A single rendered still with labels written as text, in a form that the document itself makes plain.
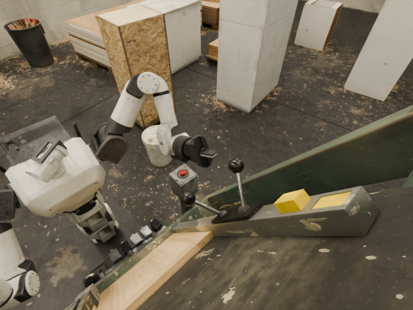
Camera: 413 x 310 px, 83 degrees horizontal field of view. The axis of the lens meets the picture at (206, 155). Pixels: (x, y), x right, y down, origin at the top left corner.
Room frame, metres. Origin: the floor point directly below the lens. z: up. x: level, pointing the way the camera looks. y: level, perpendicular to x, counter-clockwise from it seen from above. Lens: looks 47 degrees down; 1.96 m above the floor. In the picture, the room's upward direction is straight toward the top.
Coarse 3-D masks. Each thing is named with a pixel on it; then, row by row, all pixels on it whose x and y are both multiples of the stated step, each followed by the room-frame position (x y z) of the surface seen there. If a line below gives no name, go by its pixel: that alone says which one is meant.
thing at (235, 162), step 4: (232, 160) 0.35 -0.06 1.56; (236, 160) 0.35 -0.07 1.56; (240, 160) 0.35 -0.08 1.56; (228, 164) 0.35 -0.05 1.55; (232, 164) 0.34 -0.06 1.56; (236, 164) 0.34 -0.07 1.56; (240, 164) 0.34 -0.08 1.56; (232, 168) 0.34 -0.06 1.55; (236, 168) 0.34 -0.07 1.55; (240, 168) 0.34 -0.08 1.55; (232, 172) 0.34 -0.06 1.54; (236, 172) 0.33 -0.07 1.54; (236, 176) 0.33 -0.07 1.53; (240, 180) 0.32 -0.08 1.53; (240, 184) 0.31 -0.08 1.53; (240, 188) 0.30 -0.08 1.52; (240, 192) 0.29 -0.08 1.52; (240, 196) 0.29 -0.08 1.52; (240, 200) 0.28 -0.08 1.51; (244, 200) 0.28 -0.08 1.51; (244, 204) 0.27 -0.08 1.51; (240, 208) 0.26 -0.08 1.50; (244, 208) 0.26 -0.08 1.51; (248, 208) 0.26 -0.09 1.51; (240, 212) 0.25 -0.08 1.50; (244, 212) 0.25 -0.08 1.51
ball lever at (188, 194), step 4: (184, 192) 0.34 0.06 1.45; (188, 192) 0.34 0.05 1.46; (184, 196) 0.32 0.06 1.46; (188, 196) 0.32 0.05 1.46; (192, 196) 0.32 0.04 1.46; (184, 200) 0.31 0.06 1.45; (188, 200) 0.31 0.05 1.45; (192, 200) 0.32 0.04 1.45; (184, 204) 0.31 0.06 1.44; (188, 204) 0.31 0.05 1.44; (196, 204) 0.32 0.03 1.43; (200, 204) 0.32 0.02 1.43; (204, 204) 0.32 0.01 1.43; (204, 208) 0.31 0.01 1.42; (208, 208) 0.31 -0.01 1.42; (212, 208) 0.31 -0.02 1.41; (216, 212) 0.31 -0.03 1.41; (220, 212) 0.31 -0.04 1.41; (224, 212) 0.30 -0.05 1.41; (220, 216) 0.30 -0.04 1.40
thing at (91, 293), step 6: (90, 288) 0.21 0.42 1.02; (96, 288) 0.24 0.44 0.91; (84, 294) 0.19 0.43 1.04; (90, 294) 0.19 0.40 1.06; (96, 294) 0.21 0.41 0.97; (78, 300) 0.17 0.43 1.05; (84, 300) 0.15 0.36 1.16; (90, 300) 0.16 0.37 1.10; (96, 300) 0.18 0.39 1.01; (72, 306) 0.15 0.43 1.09; (78, 306) 0.13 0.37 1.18; (84, 306) 0.13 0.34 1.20; (90, 306) 0.14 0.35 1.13; (96, 306) 0.15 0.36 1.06
